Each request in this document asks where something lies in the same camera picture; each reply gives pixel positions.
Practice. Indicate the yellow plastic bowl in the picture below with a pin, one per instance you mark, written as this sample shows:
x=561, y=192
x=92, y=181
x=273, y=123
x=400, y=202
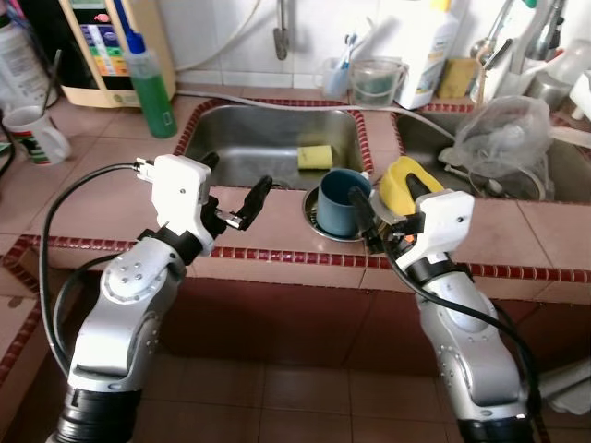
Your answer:
x=395, y=185

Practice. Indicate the teal cup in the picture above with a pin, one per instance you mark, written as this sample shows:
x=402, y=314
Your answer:
x=337, y=212

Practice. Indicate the steel sink basin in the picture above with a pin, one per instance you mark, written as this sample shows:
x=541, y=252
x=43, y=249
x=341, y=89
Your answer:
x=568, y=175
x=249, y=138

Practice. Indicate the round steel plate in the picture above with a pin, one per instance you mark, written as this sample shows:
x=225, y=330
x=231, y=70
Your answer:
x=310, y=214

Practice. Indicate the yellow dish sponge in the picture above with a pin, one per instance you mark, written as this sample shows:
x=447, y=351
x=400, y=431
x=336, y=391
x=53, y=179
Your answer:
x=315, y=156

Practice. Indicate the green dish soap bottle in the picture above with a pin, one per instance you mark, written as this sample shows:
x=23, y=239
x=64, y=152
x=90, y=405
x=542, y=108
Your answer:
x=152, y=101

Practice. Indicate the clear plastic bag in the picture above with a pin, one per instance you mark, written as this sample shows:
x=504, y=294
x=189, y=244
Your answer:
x=503, y=138

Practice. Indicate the clear small plastic bucket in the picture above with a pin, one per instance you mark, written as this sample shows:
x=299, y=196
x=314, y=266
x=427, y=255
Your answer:
x=377, y=85

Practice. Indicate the thick ochre sponge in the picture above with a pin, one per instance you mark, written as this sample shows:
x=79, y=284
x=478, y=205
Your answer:
x=457, y=78

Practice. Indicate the white detergent bottle yellow cap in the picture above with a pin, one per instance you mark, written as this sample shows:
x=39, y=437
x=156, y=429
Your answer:
x=429, y=55

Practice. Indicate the clear toothbrush cup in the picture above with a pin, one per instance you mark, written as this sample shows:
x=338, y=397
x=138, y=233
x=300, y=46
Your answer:
x=337, y=81

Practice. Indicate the beige water filter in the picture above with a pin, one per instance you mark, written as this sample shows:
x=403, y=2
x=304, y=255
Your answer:
x=97, y=55

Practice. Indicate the white printed mug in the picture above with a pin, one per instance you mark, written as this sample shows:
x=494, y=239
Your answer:
x=37, y=134

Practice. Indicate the white dish rack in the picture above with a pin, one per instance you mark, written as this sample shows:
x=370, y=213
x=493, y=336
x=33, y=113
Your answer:
x=582, y=97

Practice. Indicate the clear plastic jug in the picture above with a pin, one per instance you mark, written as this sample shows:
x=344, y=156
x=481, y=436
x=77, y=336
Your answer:
x=568, y=66

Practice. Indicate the curved steel faucet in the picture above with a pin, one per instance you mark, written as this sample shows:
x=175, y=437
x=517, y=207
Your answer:
x=545, y=37

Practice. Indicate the white labelled bottle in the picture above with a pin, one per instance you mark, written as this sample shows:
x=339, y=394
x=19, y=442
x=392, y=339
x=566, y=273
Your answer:
x=18, y=65

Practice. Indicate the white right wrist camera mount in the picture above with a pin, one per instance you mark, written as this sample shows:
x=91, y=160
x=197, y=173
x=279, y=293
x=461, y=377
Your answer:
x=443, y=221

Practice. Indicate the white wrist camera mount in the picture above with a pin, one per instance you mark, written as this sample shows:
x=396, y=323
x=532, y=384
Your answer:
x=443, y=221
x=180, y=194

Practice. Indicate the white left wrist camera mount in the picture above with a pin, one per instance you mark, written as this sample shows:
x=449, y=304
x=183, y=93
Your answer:
x=180, y=194

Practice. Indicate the steel wall tap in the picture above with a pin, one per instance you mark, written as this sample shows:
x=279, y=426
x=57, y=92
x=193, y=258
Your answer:
x=283, y=32

